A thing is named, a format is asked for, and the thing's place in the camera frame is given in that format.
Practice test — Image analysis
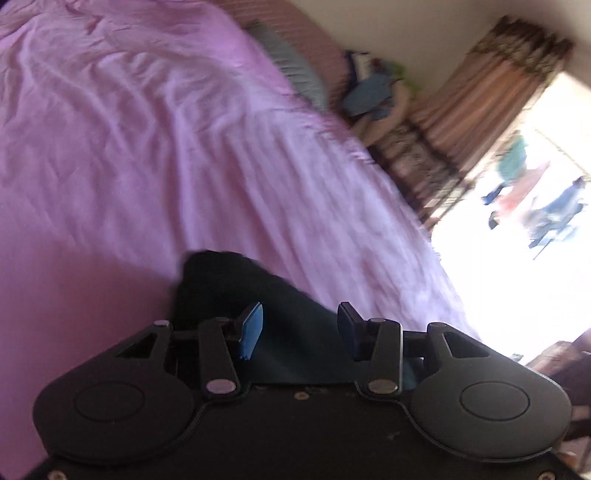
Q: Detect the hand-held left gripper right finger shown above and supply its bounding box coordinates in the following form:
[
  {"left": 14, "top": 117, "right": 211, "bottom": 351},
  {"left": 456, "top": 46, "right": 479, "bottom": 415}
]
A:
[{"left": 337, "top": 302, "right": 491, "bottom": 397}]

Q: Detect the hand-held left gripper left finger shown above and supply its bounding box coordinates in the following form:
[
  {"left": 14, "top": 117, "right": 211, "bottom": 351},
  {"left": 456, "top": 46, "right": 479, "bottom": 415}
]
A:
[{"left": 113, "top": 302, "right": 264, "bottom": 400}]

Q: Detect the dark green garment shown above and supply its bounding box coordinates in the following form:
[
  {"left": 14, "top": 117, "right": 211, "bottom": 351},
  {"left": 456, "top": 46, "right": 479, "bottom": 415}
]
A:
[{"left": 171, "top": 249, "right": 426, "bottom": 387}]

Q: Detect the pile of colourful clothes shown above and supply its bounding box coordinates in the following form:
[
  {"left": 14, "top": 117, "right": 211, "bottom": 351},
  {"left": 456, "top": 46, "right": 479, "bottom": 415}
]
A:
[{"left": 341, "top": 48, "right": 420, "bottom": 146}]

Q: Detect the bright window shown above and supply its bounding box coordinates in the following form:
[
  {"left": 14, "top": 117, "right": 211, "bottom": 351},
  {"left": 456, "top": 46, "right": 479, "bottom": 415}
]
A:
[{"left": 427, "top": 69, "right": 591, "bottom": 366}]

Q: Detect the purple bed sheet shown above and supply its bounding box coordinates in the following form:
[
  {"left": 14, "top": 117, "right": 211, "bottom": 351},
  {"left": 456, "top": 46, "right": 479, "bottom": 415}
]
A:
[{"left": 0, "top": 0, "right": 482, "bottom": 480}]

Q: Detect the dark wooden furniture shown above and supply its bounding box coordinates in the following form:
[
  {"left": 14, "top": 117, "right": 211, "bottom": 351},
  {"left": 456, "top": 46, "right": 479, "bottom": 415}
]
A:
[{"left": 525, "top": 327, "right": 591, "bottom": 455}]

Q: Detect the teal hanging garment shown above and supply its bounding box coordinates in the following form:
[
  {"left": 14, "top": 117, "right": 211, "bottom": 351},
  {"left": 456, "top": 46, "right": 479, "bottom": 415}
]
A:
[{"left": 495, "top": 130, "right": 530, "bottom": 186}]

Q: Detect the dark blue hanging garment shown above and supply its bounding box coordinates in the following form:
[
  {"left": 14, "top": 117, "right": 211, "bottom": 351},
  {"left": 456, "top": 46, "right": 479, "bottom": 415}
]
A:
[{"left": 526, "top": 175, "right": 587, "bottom": 250}]

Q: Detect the grey-blue pillow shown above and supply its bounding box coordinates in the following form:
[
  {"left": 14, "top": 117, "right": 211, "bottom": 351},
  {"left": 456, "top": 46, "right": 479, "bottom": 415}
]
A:
[{"left": 245, "top": 21, "right": 331, "bottom": 112}]

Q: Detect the brown patterned curtain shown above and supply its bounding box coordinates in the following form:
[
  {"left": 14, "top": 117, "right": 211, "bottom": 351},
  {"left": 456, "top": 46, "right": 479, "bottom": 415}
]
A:
[{"left": 373, "top": 15, "right": 576, "bottom": 232}]

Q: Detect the pink quilted headboard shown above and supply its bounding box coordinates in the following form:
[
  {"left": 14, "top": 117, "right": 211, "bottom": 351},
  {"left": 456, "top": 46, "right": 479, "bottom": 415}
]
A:
[{"left": 222, "top": 0, "right": 356, "bottom": 114}]

